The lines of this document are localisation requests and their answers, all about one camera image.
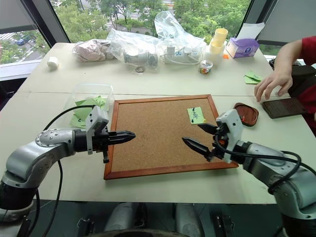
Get person's bare hand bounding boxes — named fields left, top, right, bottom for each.
left=254, top=69, right=294, bottom=103

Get wood framed cork board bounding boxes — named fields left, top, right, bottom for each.
left=103, top=94, right=239, bottom=181

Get large clear plastic bag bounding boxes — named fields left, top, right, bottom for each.
left=154, top=10, right=207, bottom=65

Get pale yellow plastic cup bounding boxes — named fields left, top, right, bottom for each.
left=209, top=40, right=224, bottom=55
left=213, top=28, right=229, bottom=43

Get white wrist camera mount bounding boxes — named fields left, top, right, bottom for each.
left=85, top=105, right=110, bottom=155
left=216, top=108, right=245, bottom=164

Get brown oval dish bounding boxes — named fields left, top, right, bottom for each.
left=233, top=102, right=260, bottom=128

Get clear bag with grey parts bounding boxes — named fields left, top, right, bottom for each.
left=107, top=28, right=160, bottom=72

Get white power strip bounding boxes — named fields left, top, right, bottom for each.
left=163, top=45, right=201, bottom=66

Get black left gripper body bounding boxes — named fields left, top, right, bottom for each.
left=92, top=131, right=119, bottom=164

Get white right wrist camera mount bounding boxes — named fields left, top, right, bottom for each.
left=216, top=108, right=245, bottom=164

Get grey rounded shape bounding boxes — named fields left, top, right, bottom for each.
left=103, top=202, right=139, bottom=233

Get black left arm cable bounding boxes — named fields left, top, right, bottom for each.
left=32, top=105, right=96, bottom=237

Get loose green paper notes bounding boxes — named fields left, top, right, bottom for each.
left=244, top=70, right=263, bottom=85

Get bag with pink contents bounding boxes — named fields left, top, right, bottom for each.
left=72, top=39, right=112, bottom=62

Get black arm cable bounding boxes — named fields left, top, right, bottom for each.
left=213, top=134, right=302, bottom=195
left=32, top=105, right=96, bottom=237

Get green paper note with writing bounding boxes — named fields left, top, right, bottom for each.
left=187, top=106, right=206, bottom=125

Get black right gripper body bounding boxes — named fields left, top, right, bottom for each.
left=206, top=123, right=232, bottom=162

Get black chair armrest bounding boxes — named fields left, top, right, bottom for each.
left=287, top=65, right=316, bottom=98

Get clear plastic container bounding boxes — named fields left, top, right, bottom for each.
left=63, top=83, right=115, bottom=129

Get small jar with foil lid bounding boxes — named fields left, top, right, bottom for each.
left=198, top=59, right=214, bottom=76

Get stack of green paper notes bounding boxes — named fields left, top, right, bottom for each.
left=70, top=95, right=107, bottom=129

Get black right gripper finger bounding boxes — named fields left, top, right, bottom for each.
left=197, top=123, right=219, bottom=136
left=181, top=137, right=213, bottom=159

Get purple tissue box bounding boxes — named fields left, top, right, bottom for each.
left=225, top=22, right=265, bottom=59

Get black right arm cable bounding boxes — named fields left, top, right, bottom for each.
left=213, top=134, right=302, bottom=195

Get person's red shirt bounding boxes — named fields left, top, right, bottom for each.
left=295, top=36, right=316, bottom=138

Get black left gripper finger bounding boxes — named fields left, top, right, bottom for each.
left=116, top=137, right=134, bottom=147
left=116, top=130, right=136, bottom=140

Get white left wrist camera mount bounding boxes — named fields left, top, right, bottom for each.
left=85, top=105, right=110, bottom=155

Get grey roller blind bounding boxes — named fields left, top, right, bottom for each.
left=256, top=0, right=316, bottom=46
left=0, top=0, right=38, bottom=35

